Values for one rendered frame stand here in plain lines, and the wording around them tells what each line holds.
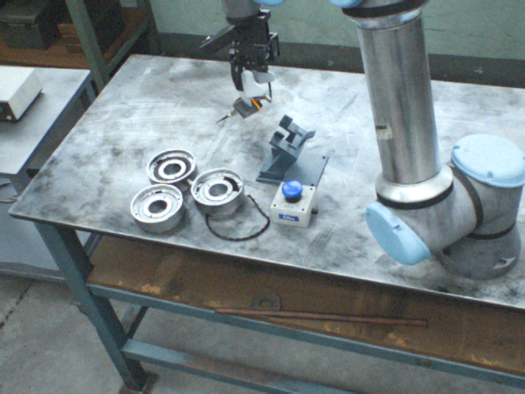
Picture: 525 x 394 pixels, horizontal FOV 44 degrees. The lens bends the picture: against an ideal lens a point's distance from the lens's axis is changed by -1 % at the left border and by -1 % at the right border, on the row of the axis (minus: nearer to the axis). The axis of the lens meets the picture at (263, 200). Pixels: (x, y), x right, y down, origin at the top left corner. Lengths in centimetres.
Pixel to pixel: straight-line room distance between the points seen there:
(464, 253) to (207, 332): 115
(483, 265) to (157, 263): 78
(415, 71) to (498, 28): 197
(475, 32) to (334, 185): 163
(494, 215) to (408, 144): 22
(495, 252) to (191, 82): 88
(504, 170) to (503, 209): 7
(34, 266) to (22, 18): 132
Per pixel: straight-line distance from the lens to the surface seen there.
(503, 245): 118
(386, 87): 90
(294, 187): 124
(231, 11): 131
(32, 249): 227
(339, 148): 142
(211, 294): 152
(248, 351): 207
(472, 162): 105
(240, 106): 146
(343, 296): 147
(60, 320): 233
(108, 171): 150
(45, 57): 313
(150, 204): 135
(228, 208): 130
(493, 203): 107
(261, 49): 133
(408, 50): 88
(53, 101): 200
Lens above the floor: 174
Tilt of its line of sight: 45 degrees down
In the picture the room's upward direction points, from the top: 10 degrees counter-clockwise
